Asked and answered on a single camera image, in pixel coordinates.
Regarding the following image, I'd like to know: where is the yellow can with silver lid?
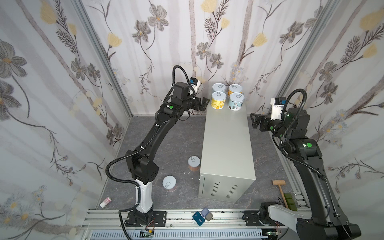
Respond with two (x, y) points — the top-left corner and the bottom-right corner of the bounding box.
(211, 91), (227, 110)

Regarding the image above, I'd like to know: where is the light blue labelled can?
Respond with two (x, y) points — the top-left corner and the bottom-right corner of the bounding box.
(212, 83), (227, 93)

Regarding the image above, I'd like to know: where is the brown labelled can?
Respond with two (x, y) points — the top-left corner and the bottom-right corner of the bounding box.
(188, 156), (201, 172)

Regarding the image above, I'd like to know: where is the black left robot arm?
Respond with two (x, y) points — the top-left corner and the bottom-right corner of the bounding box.
(126, 78), (209, 214)

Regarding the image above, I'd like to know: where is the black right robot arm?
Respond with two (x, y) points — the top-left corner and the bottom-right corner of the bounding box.
(250, 108), (362, 240)

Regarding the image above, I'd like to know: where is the grey metal cabinet counter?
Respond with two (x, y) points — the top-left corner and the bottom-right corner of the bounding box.
(198, 106), (256, 203)

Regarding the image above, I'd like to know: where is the small wooden mallet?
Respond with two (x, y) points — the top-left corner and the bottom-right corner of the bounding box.
(272, 180), (289, 209)

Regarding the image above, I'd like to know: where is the green block stack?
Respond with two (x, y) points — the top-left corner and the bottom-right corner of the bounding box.
(284, 193), (298, 212)

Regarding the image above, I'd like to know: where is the pink labelled can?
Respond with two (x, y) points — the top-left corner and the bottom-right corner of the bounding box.
(163, 175), (177, 193)

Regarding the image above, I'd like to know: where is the small blue grey device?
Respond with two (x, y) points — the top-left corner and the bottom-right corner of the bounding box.
(192, 208), (214, 226)

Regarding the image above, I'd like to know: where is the small white pink tube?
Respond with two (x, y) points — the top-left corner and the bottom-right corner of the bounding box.
(99, 197), (112, 209)

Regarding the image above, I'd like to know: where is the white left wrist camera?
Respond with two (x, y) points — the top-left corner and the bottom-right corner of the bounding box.
(190, 77), (202, 94)

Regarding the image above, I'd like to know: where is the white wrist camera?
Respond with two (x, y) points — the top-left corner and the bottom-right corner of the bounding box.
(190, 77), (202, 94)
(271, 97), (286, 121)

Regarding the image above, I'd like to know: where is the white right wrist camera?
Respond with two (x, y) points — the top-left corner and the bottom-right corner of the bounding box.
(271, 97), (286, 121)

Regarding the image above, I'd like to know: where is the black corrugated right cable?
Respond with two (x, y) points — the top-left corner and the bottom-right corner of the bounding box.
(278, 88), (328, 181)

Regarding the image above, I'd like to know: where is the black corrugated cable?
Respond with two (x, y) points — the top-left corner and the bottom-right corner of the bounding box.
(104, 64), (196, 240)
(278, 88), (328, 181)

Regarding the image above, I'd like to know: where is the black corrugated left cable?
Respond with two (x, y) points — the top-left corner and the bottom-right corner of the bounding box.
(104, 64), (196, 240)

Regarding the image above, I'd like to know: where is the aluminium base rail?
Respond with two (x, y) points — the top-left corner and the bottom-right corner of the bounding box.
(79, 209), (299, 240)

